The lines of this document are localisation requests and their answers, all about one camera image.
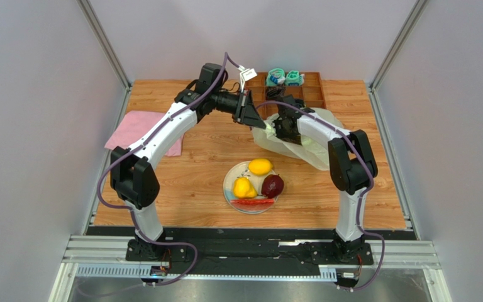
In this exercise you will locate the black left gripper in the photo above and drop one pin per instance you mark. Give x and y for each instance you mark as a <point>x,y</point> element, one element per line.
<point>248,114</point>

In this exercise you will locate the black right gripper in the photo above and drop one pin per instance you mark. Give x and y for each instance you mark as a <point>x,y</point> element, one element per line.
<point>283,127</point>

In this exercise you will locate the pale green avocado plastic bag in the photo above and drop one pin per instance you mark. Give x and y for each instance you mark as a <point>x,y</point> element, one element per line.
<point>309,150</point>

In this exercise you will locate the yellow fake mango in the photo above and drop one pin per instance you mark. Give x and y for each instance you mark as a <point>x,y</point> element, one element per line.
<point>260,167</point>

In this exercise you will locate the dark red fake apple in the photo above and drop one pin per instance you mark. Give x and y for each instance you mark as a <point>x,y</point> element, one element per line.
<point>272,186</point>

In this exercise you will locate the yellow fake lemon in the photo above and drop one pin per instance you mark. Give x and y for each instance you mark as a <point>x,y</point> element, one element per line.
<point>243,189</point>

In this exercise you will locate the red fake watermelon slice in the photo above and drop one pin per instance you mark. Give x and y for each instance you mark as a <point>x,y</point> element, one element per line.
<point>252,204</point>

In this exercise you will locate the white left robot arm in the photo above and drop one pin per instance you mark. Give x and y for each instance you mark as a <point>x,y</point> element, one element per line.
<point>132,169</point>

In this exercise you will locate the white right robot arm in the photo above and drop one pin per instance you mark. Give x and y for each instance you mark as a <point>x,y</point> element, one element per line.
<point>351,163</point>

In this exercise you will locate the dark rolled sock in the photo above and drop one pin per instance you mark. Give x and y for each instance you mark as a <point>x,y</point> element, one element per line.
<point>274,92</point>

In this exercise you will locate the wooden compartment tray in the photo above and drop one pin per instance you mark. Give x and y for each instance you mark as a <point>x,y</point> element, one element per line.
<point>311,92</point>

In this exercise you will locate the teal rolled sock left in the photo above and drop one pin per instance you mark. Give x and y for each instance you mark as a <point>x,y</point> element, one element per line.
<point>275,77</point>

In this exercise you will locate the teal rolled sock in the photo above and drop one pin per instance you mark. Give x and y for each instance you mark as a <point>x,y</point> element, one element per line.
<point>275,77</point>
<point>294,78</point>

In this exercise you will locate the teal rolled sock right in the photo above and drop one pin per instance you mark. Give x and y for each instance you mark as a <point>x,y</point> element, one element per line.
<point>294,78</point>

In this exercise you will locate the white blue ceramic plate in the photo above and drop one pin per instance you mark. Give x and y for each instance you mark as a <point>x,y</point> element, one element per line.
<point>240,170</point>

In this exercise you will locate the pink folded t-shirt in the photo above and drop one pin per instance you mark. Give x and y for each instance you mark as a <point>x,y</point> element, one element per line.
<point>133,127</point>

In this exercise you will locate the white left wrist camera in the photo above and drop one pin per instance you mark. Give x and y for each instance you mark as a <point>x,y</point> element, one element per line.
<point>245,74</point>

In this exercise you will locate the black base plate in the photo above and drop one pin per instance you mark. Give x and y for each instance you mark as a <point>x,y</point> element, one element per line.
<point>245,251</point>

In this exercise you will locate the aluminium frame rail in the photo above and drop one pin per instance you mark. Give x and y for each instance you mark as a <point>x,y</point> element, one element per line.
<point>104,256</point>

